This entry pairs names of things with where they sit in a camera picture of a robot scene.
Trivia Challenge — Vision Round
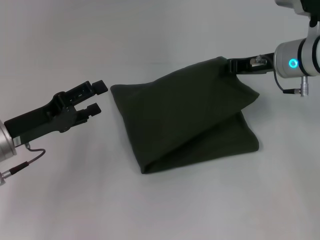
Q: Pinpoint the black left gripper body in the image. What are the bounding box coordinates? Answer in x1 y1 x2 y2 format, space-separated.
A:
4 91 79 146

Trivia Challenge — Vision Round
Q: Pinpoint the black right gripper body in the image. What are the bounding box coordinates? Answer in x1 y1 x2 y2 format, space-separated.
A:
246 51 276 75

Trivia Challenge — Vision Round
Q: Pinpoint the dark green FREE print t-shirt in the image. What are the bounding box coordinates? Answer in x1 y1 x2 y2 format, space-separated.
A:
109 56 261 175

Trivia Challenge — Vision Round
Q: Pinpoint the right gripper cable with silver plug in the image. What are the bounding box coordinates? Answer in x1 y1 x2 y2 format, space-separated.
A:
249 54 310 99

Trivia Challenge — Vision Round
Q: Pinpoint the dark red left gripper cable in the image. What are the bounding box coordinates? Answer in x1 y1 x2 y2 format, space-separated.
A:
0 141 47 186

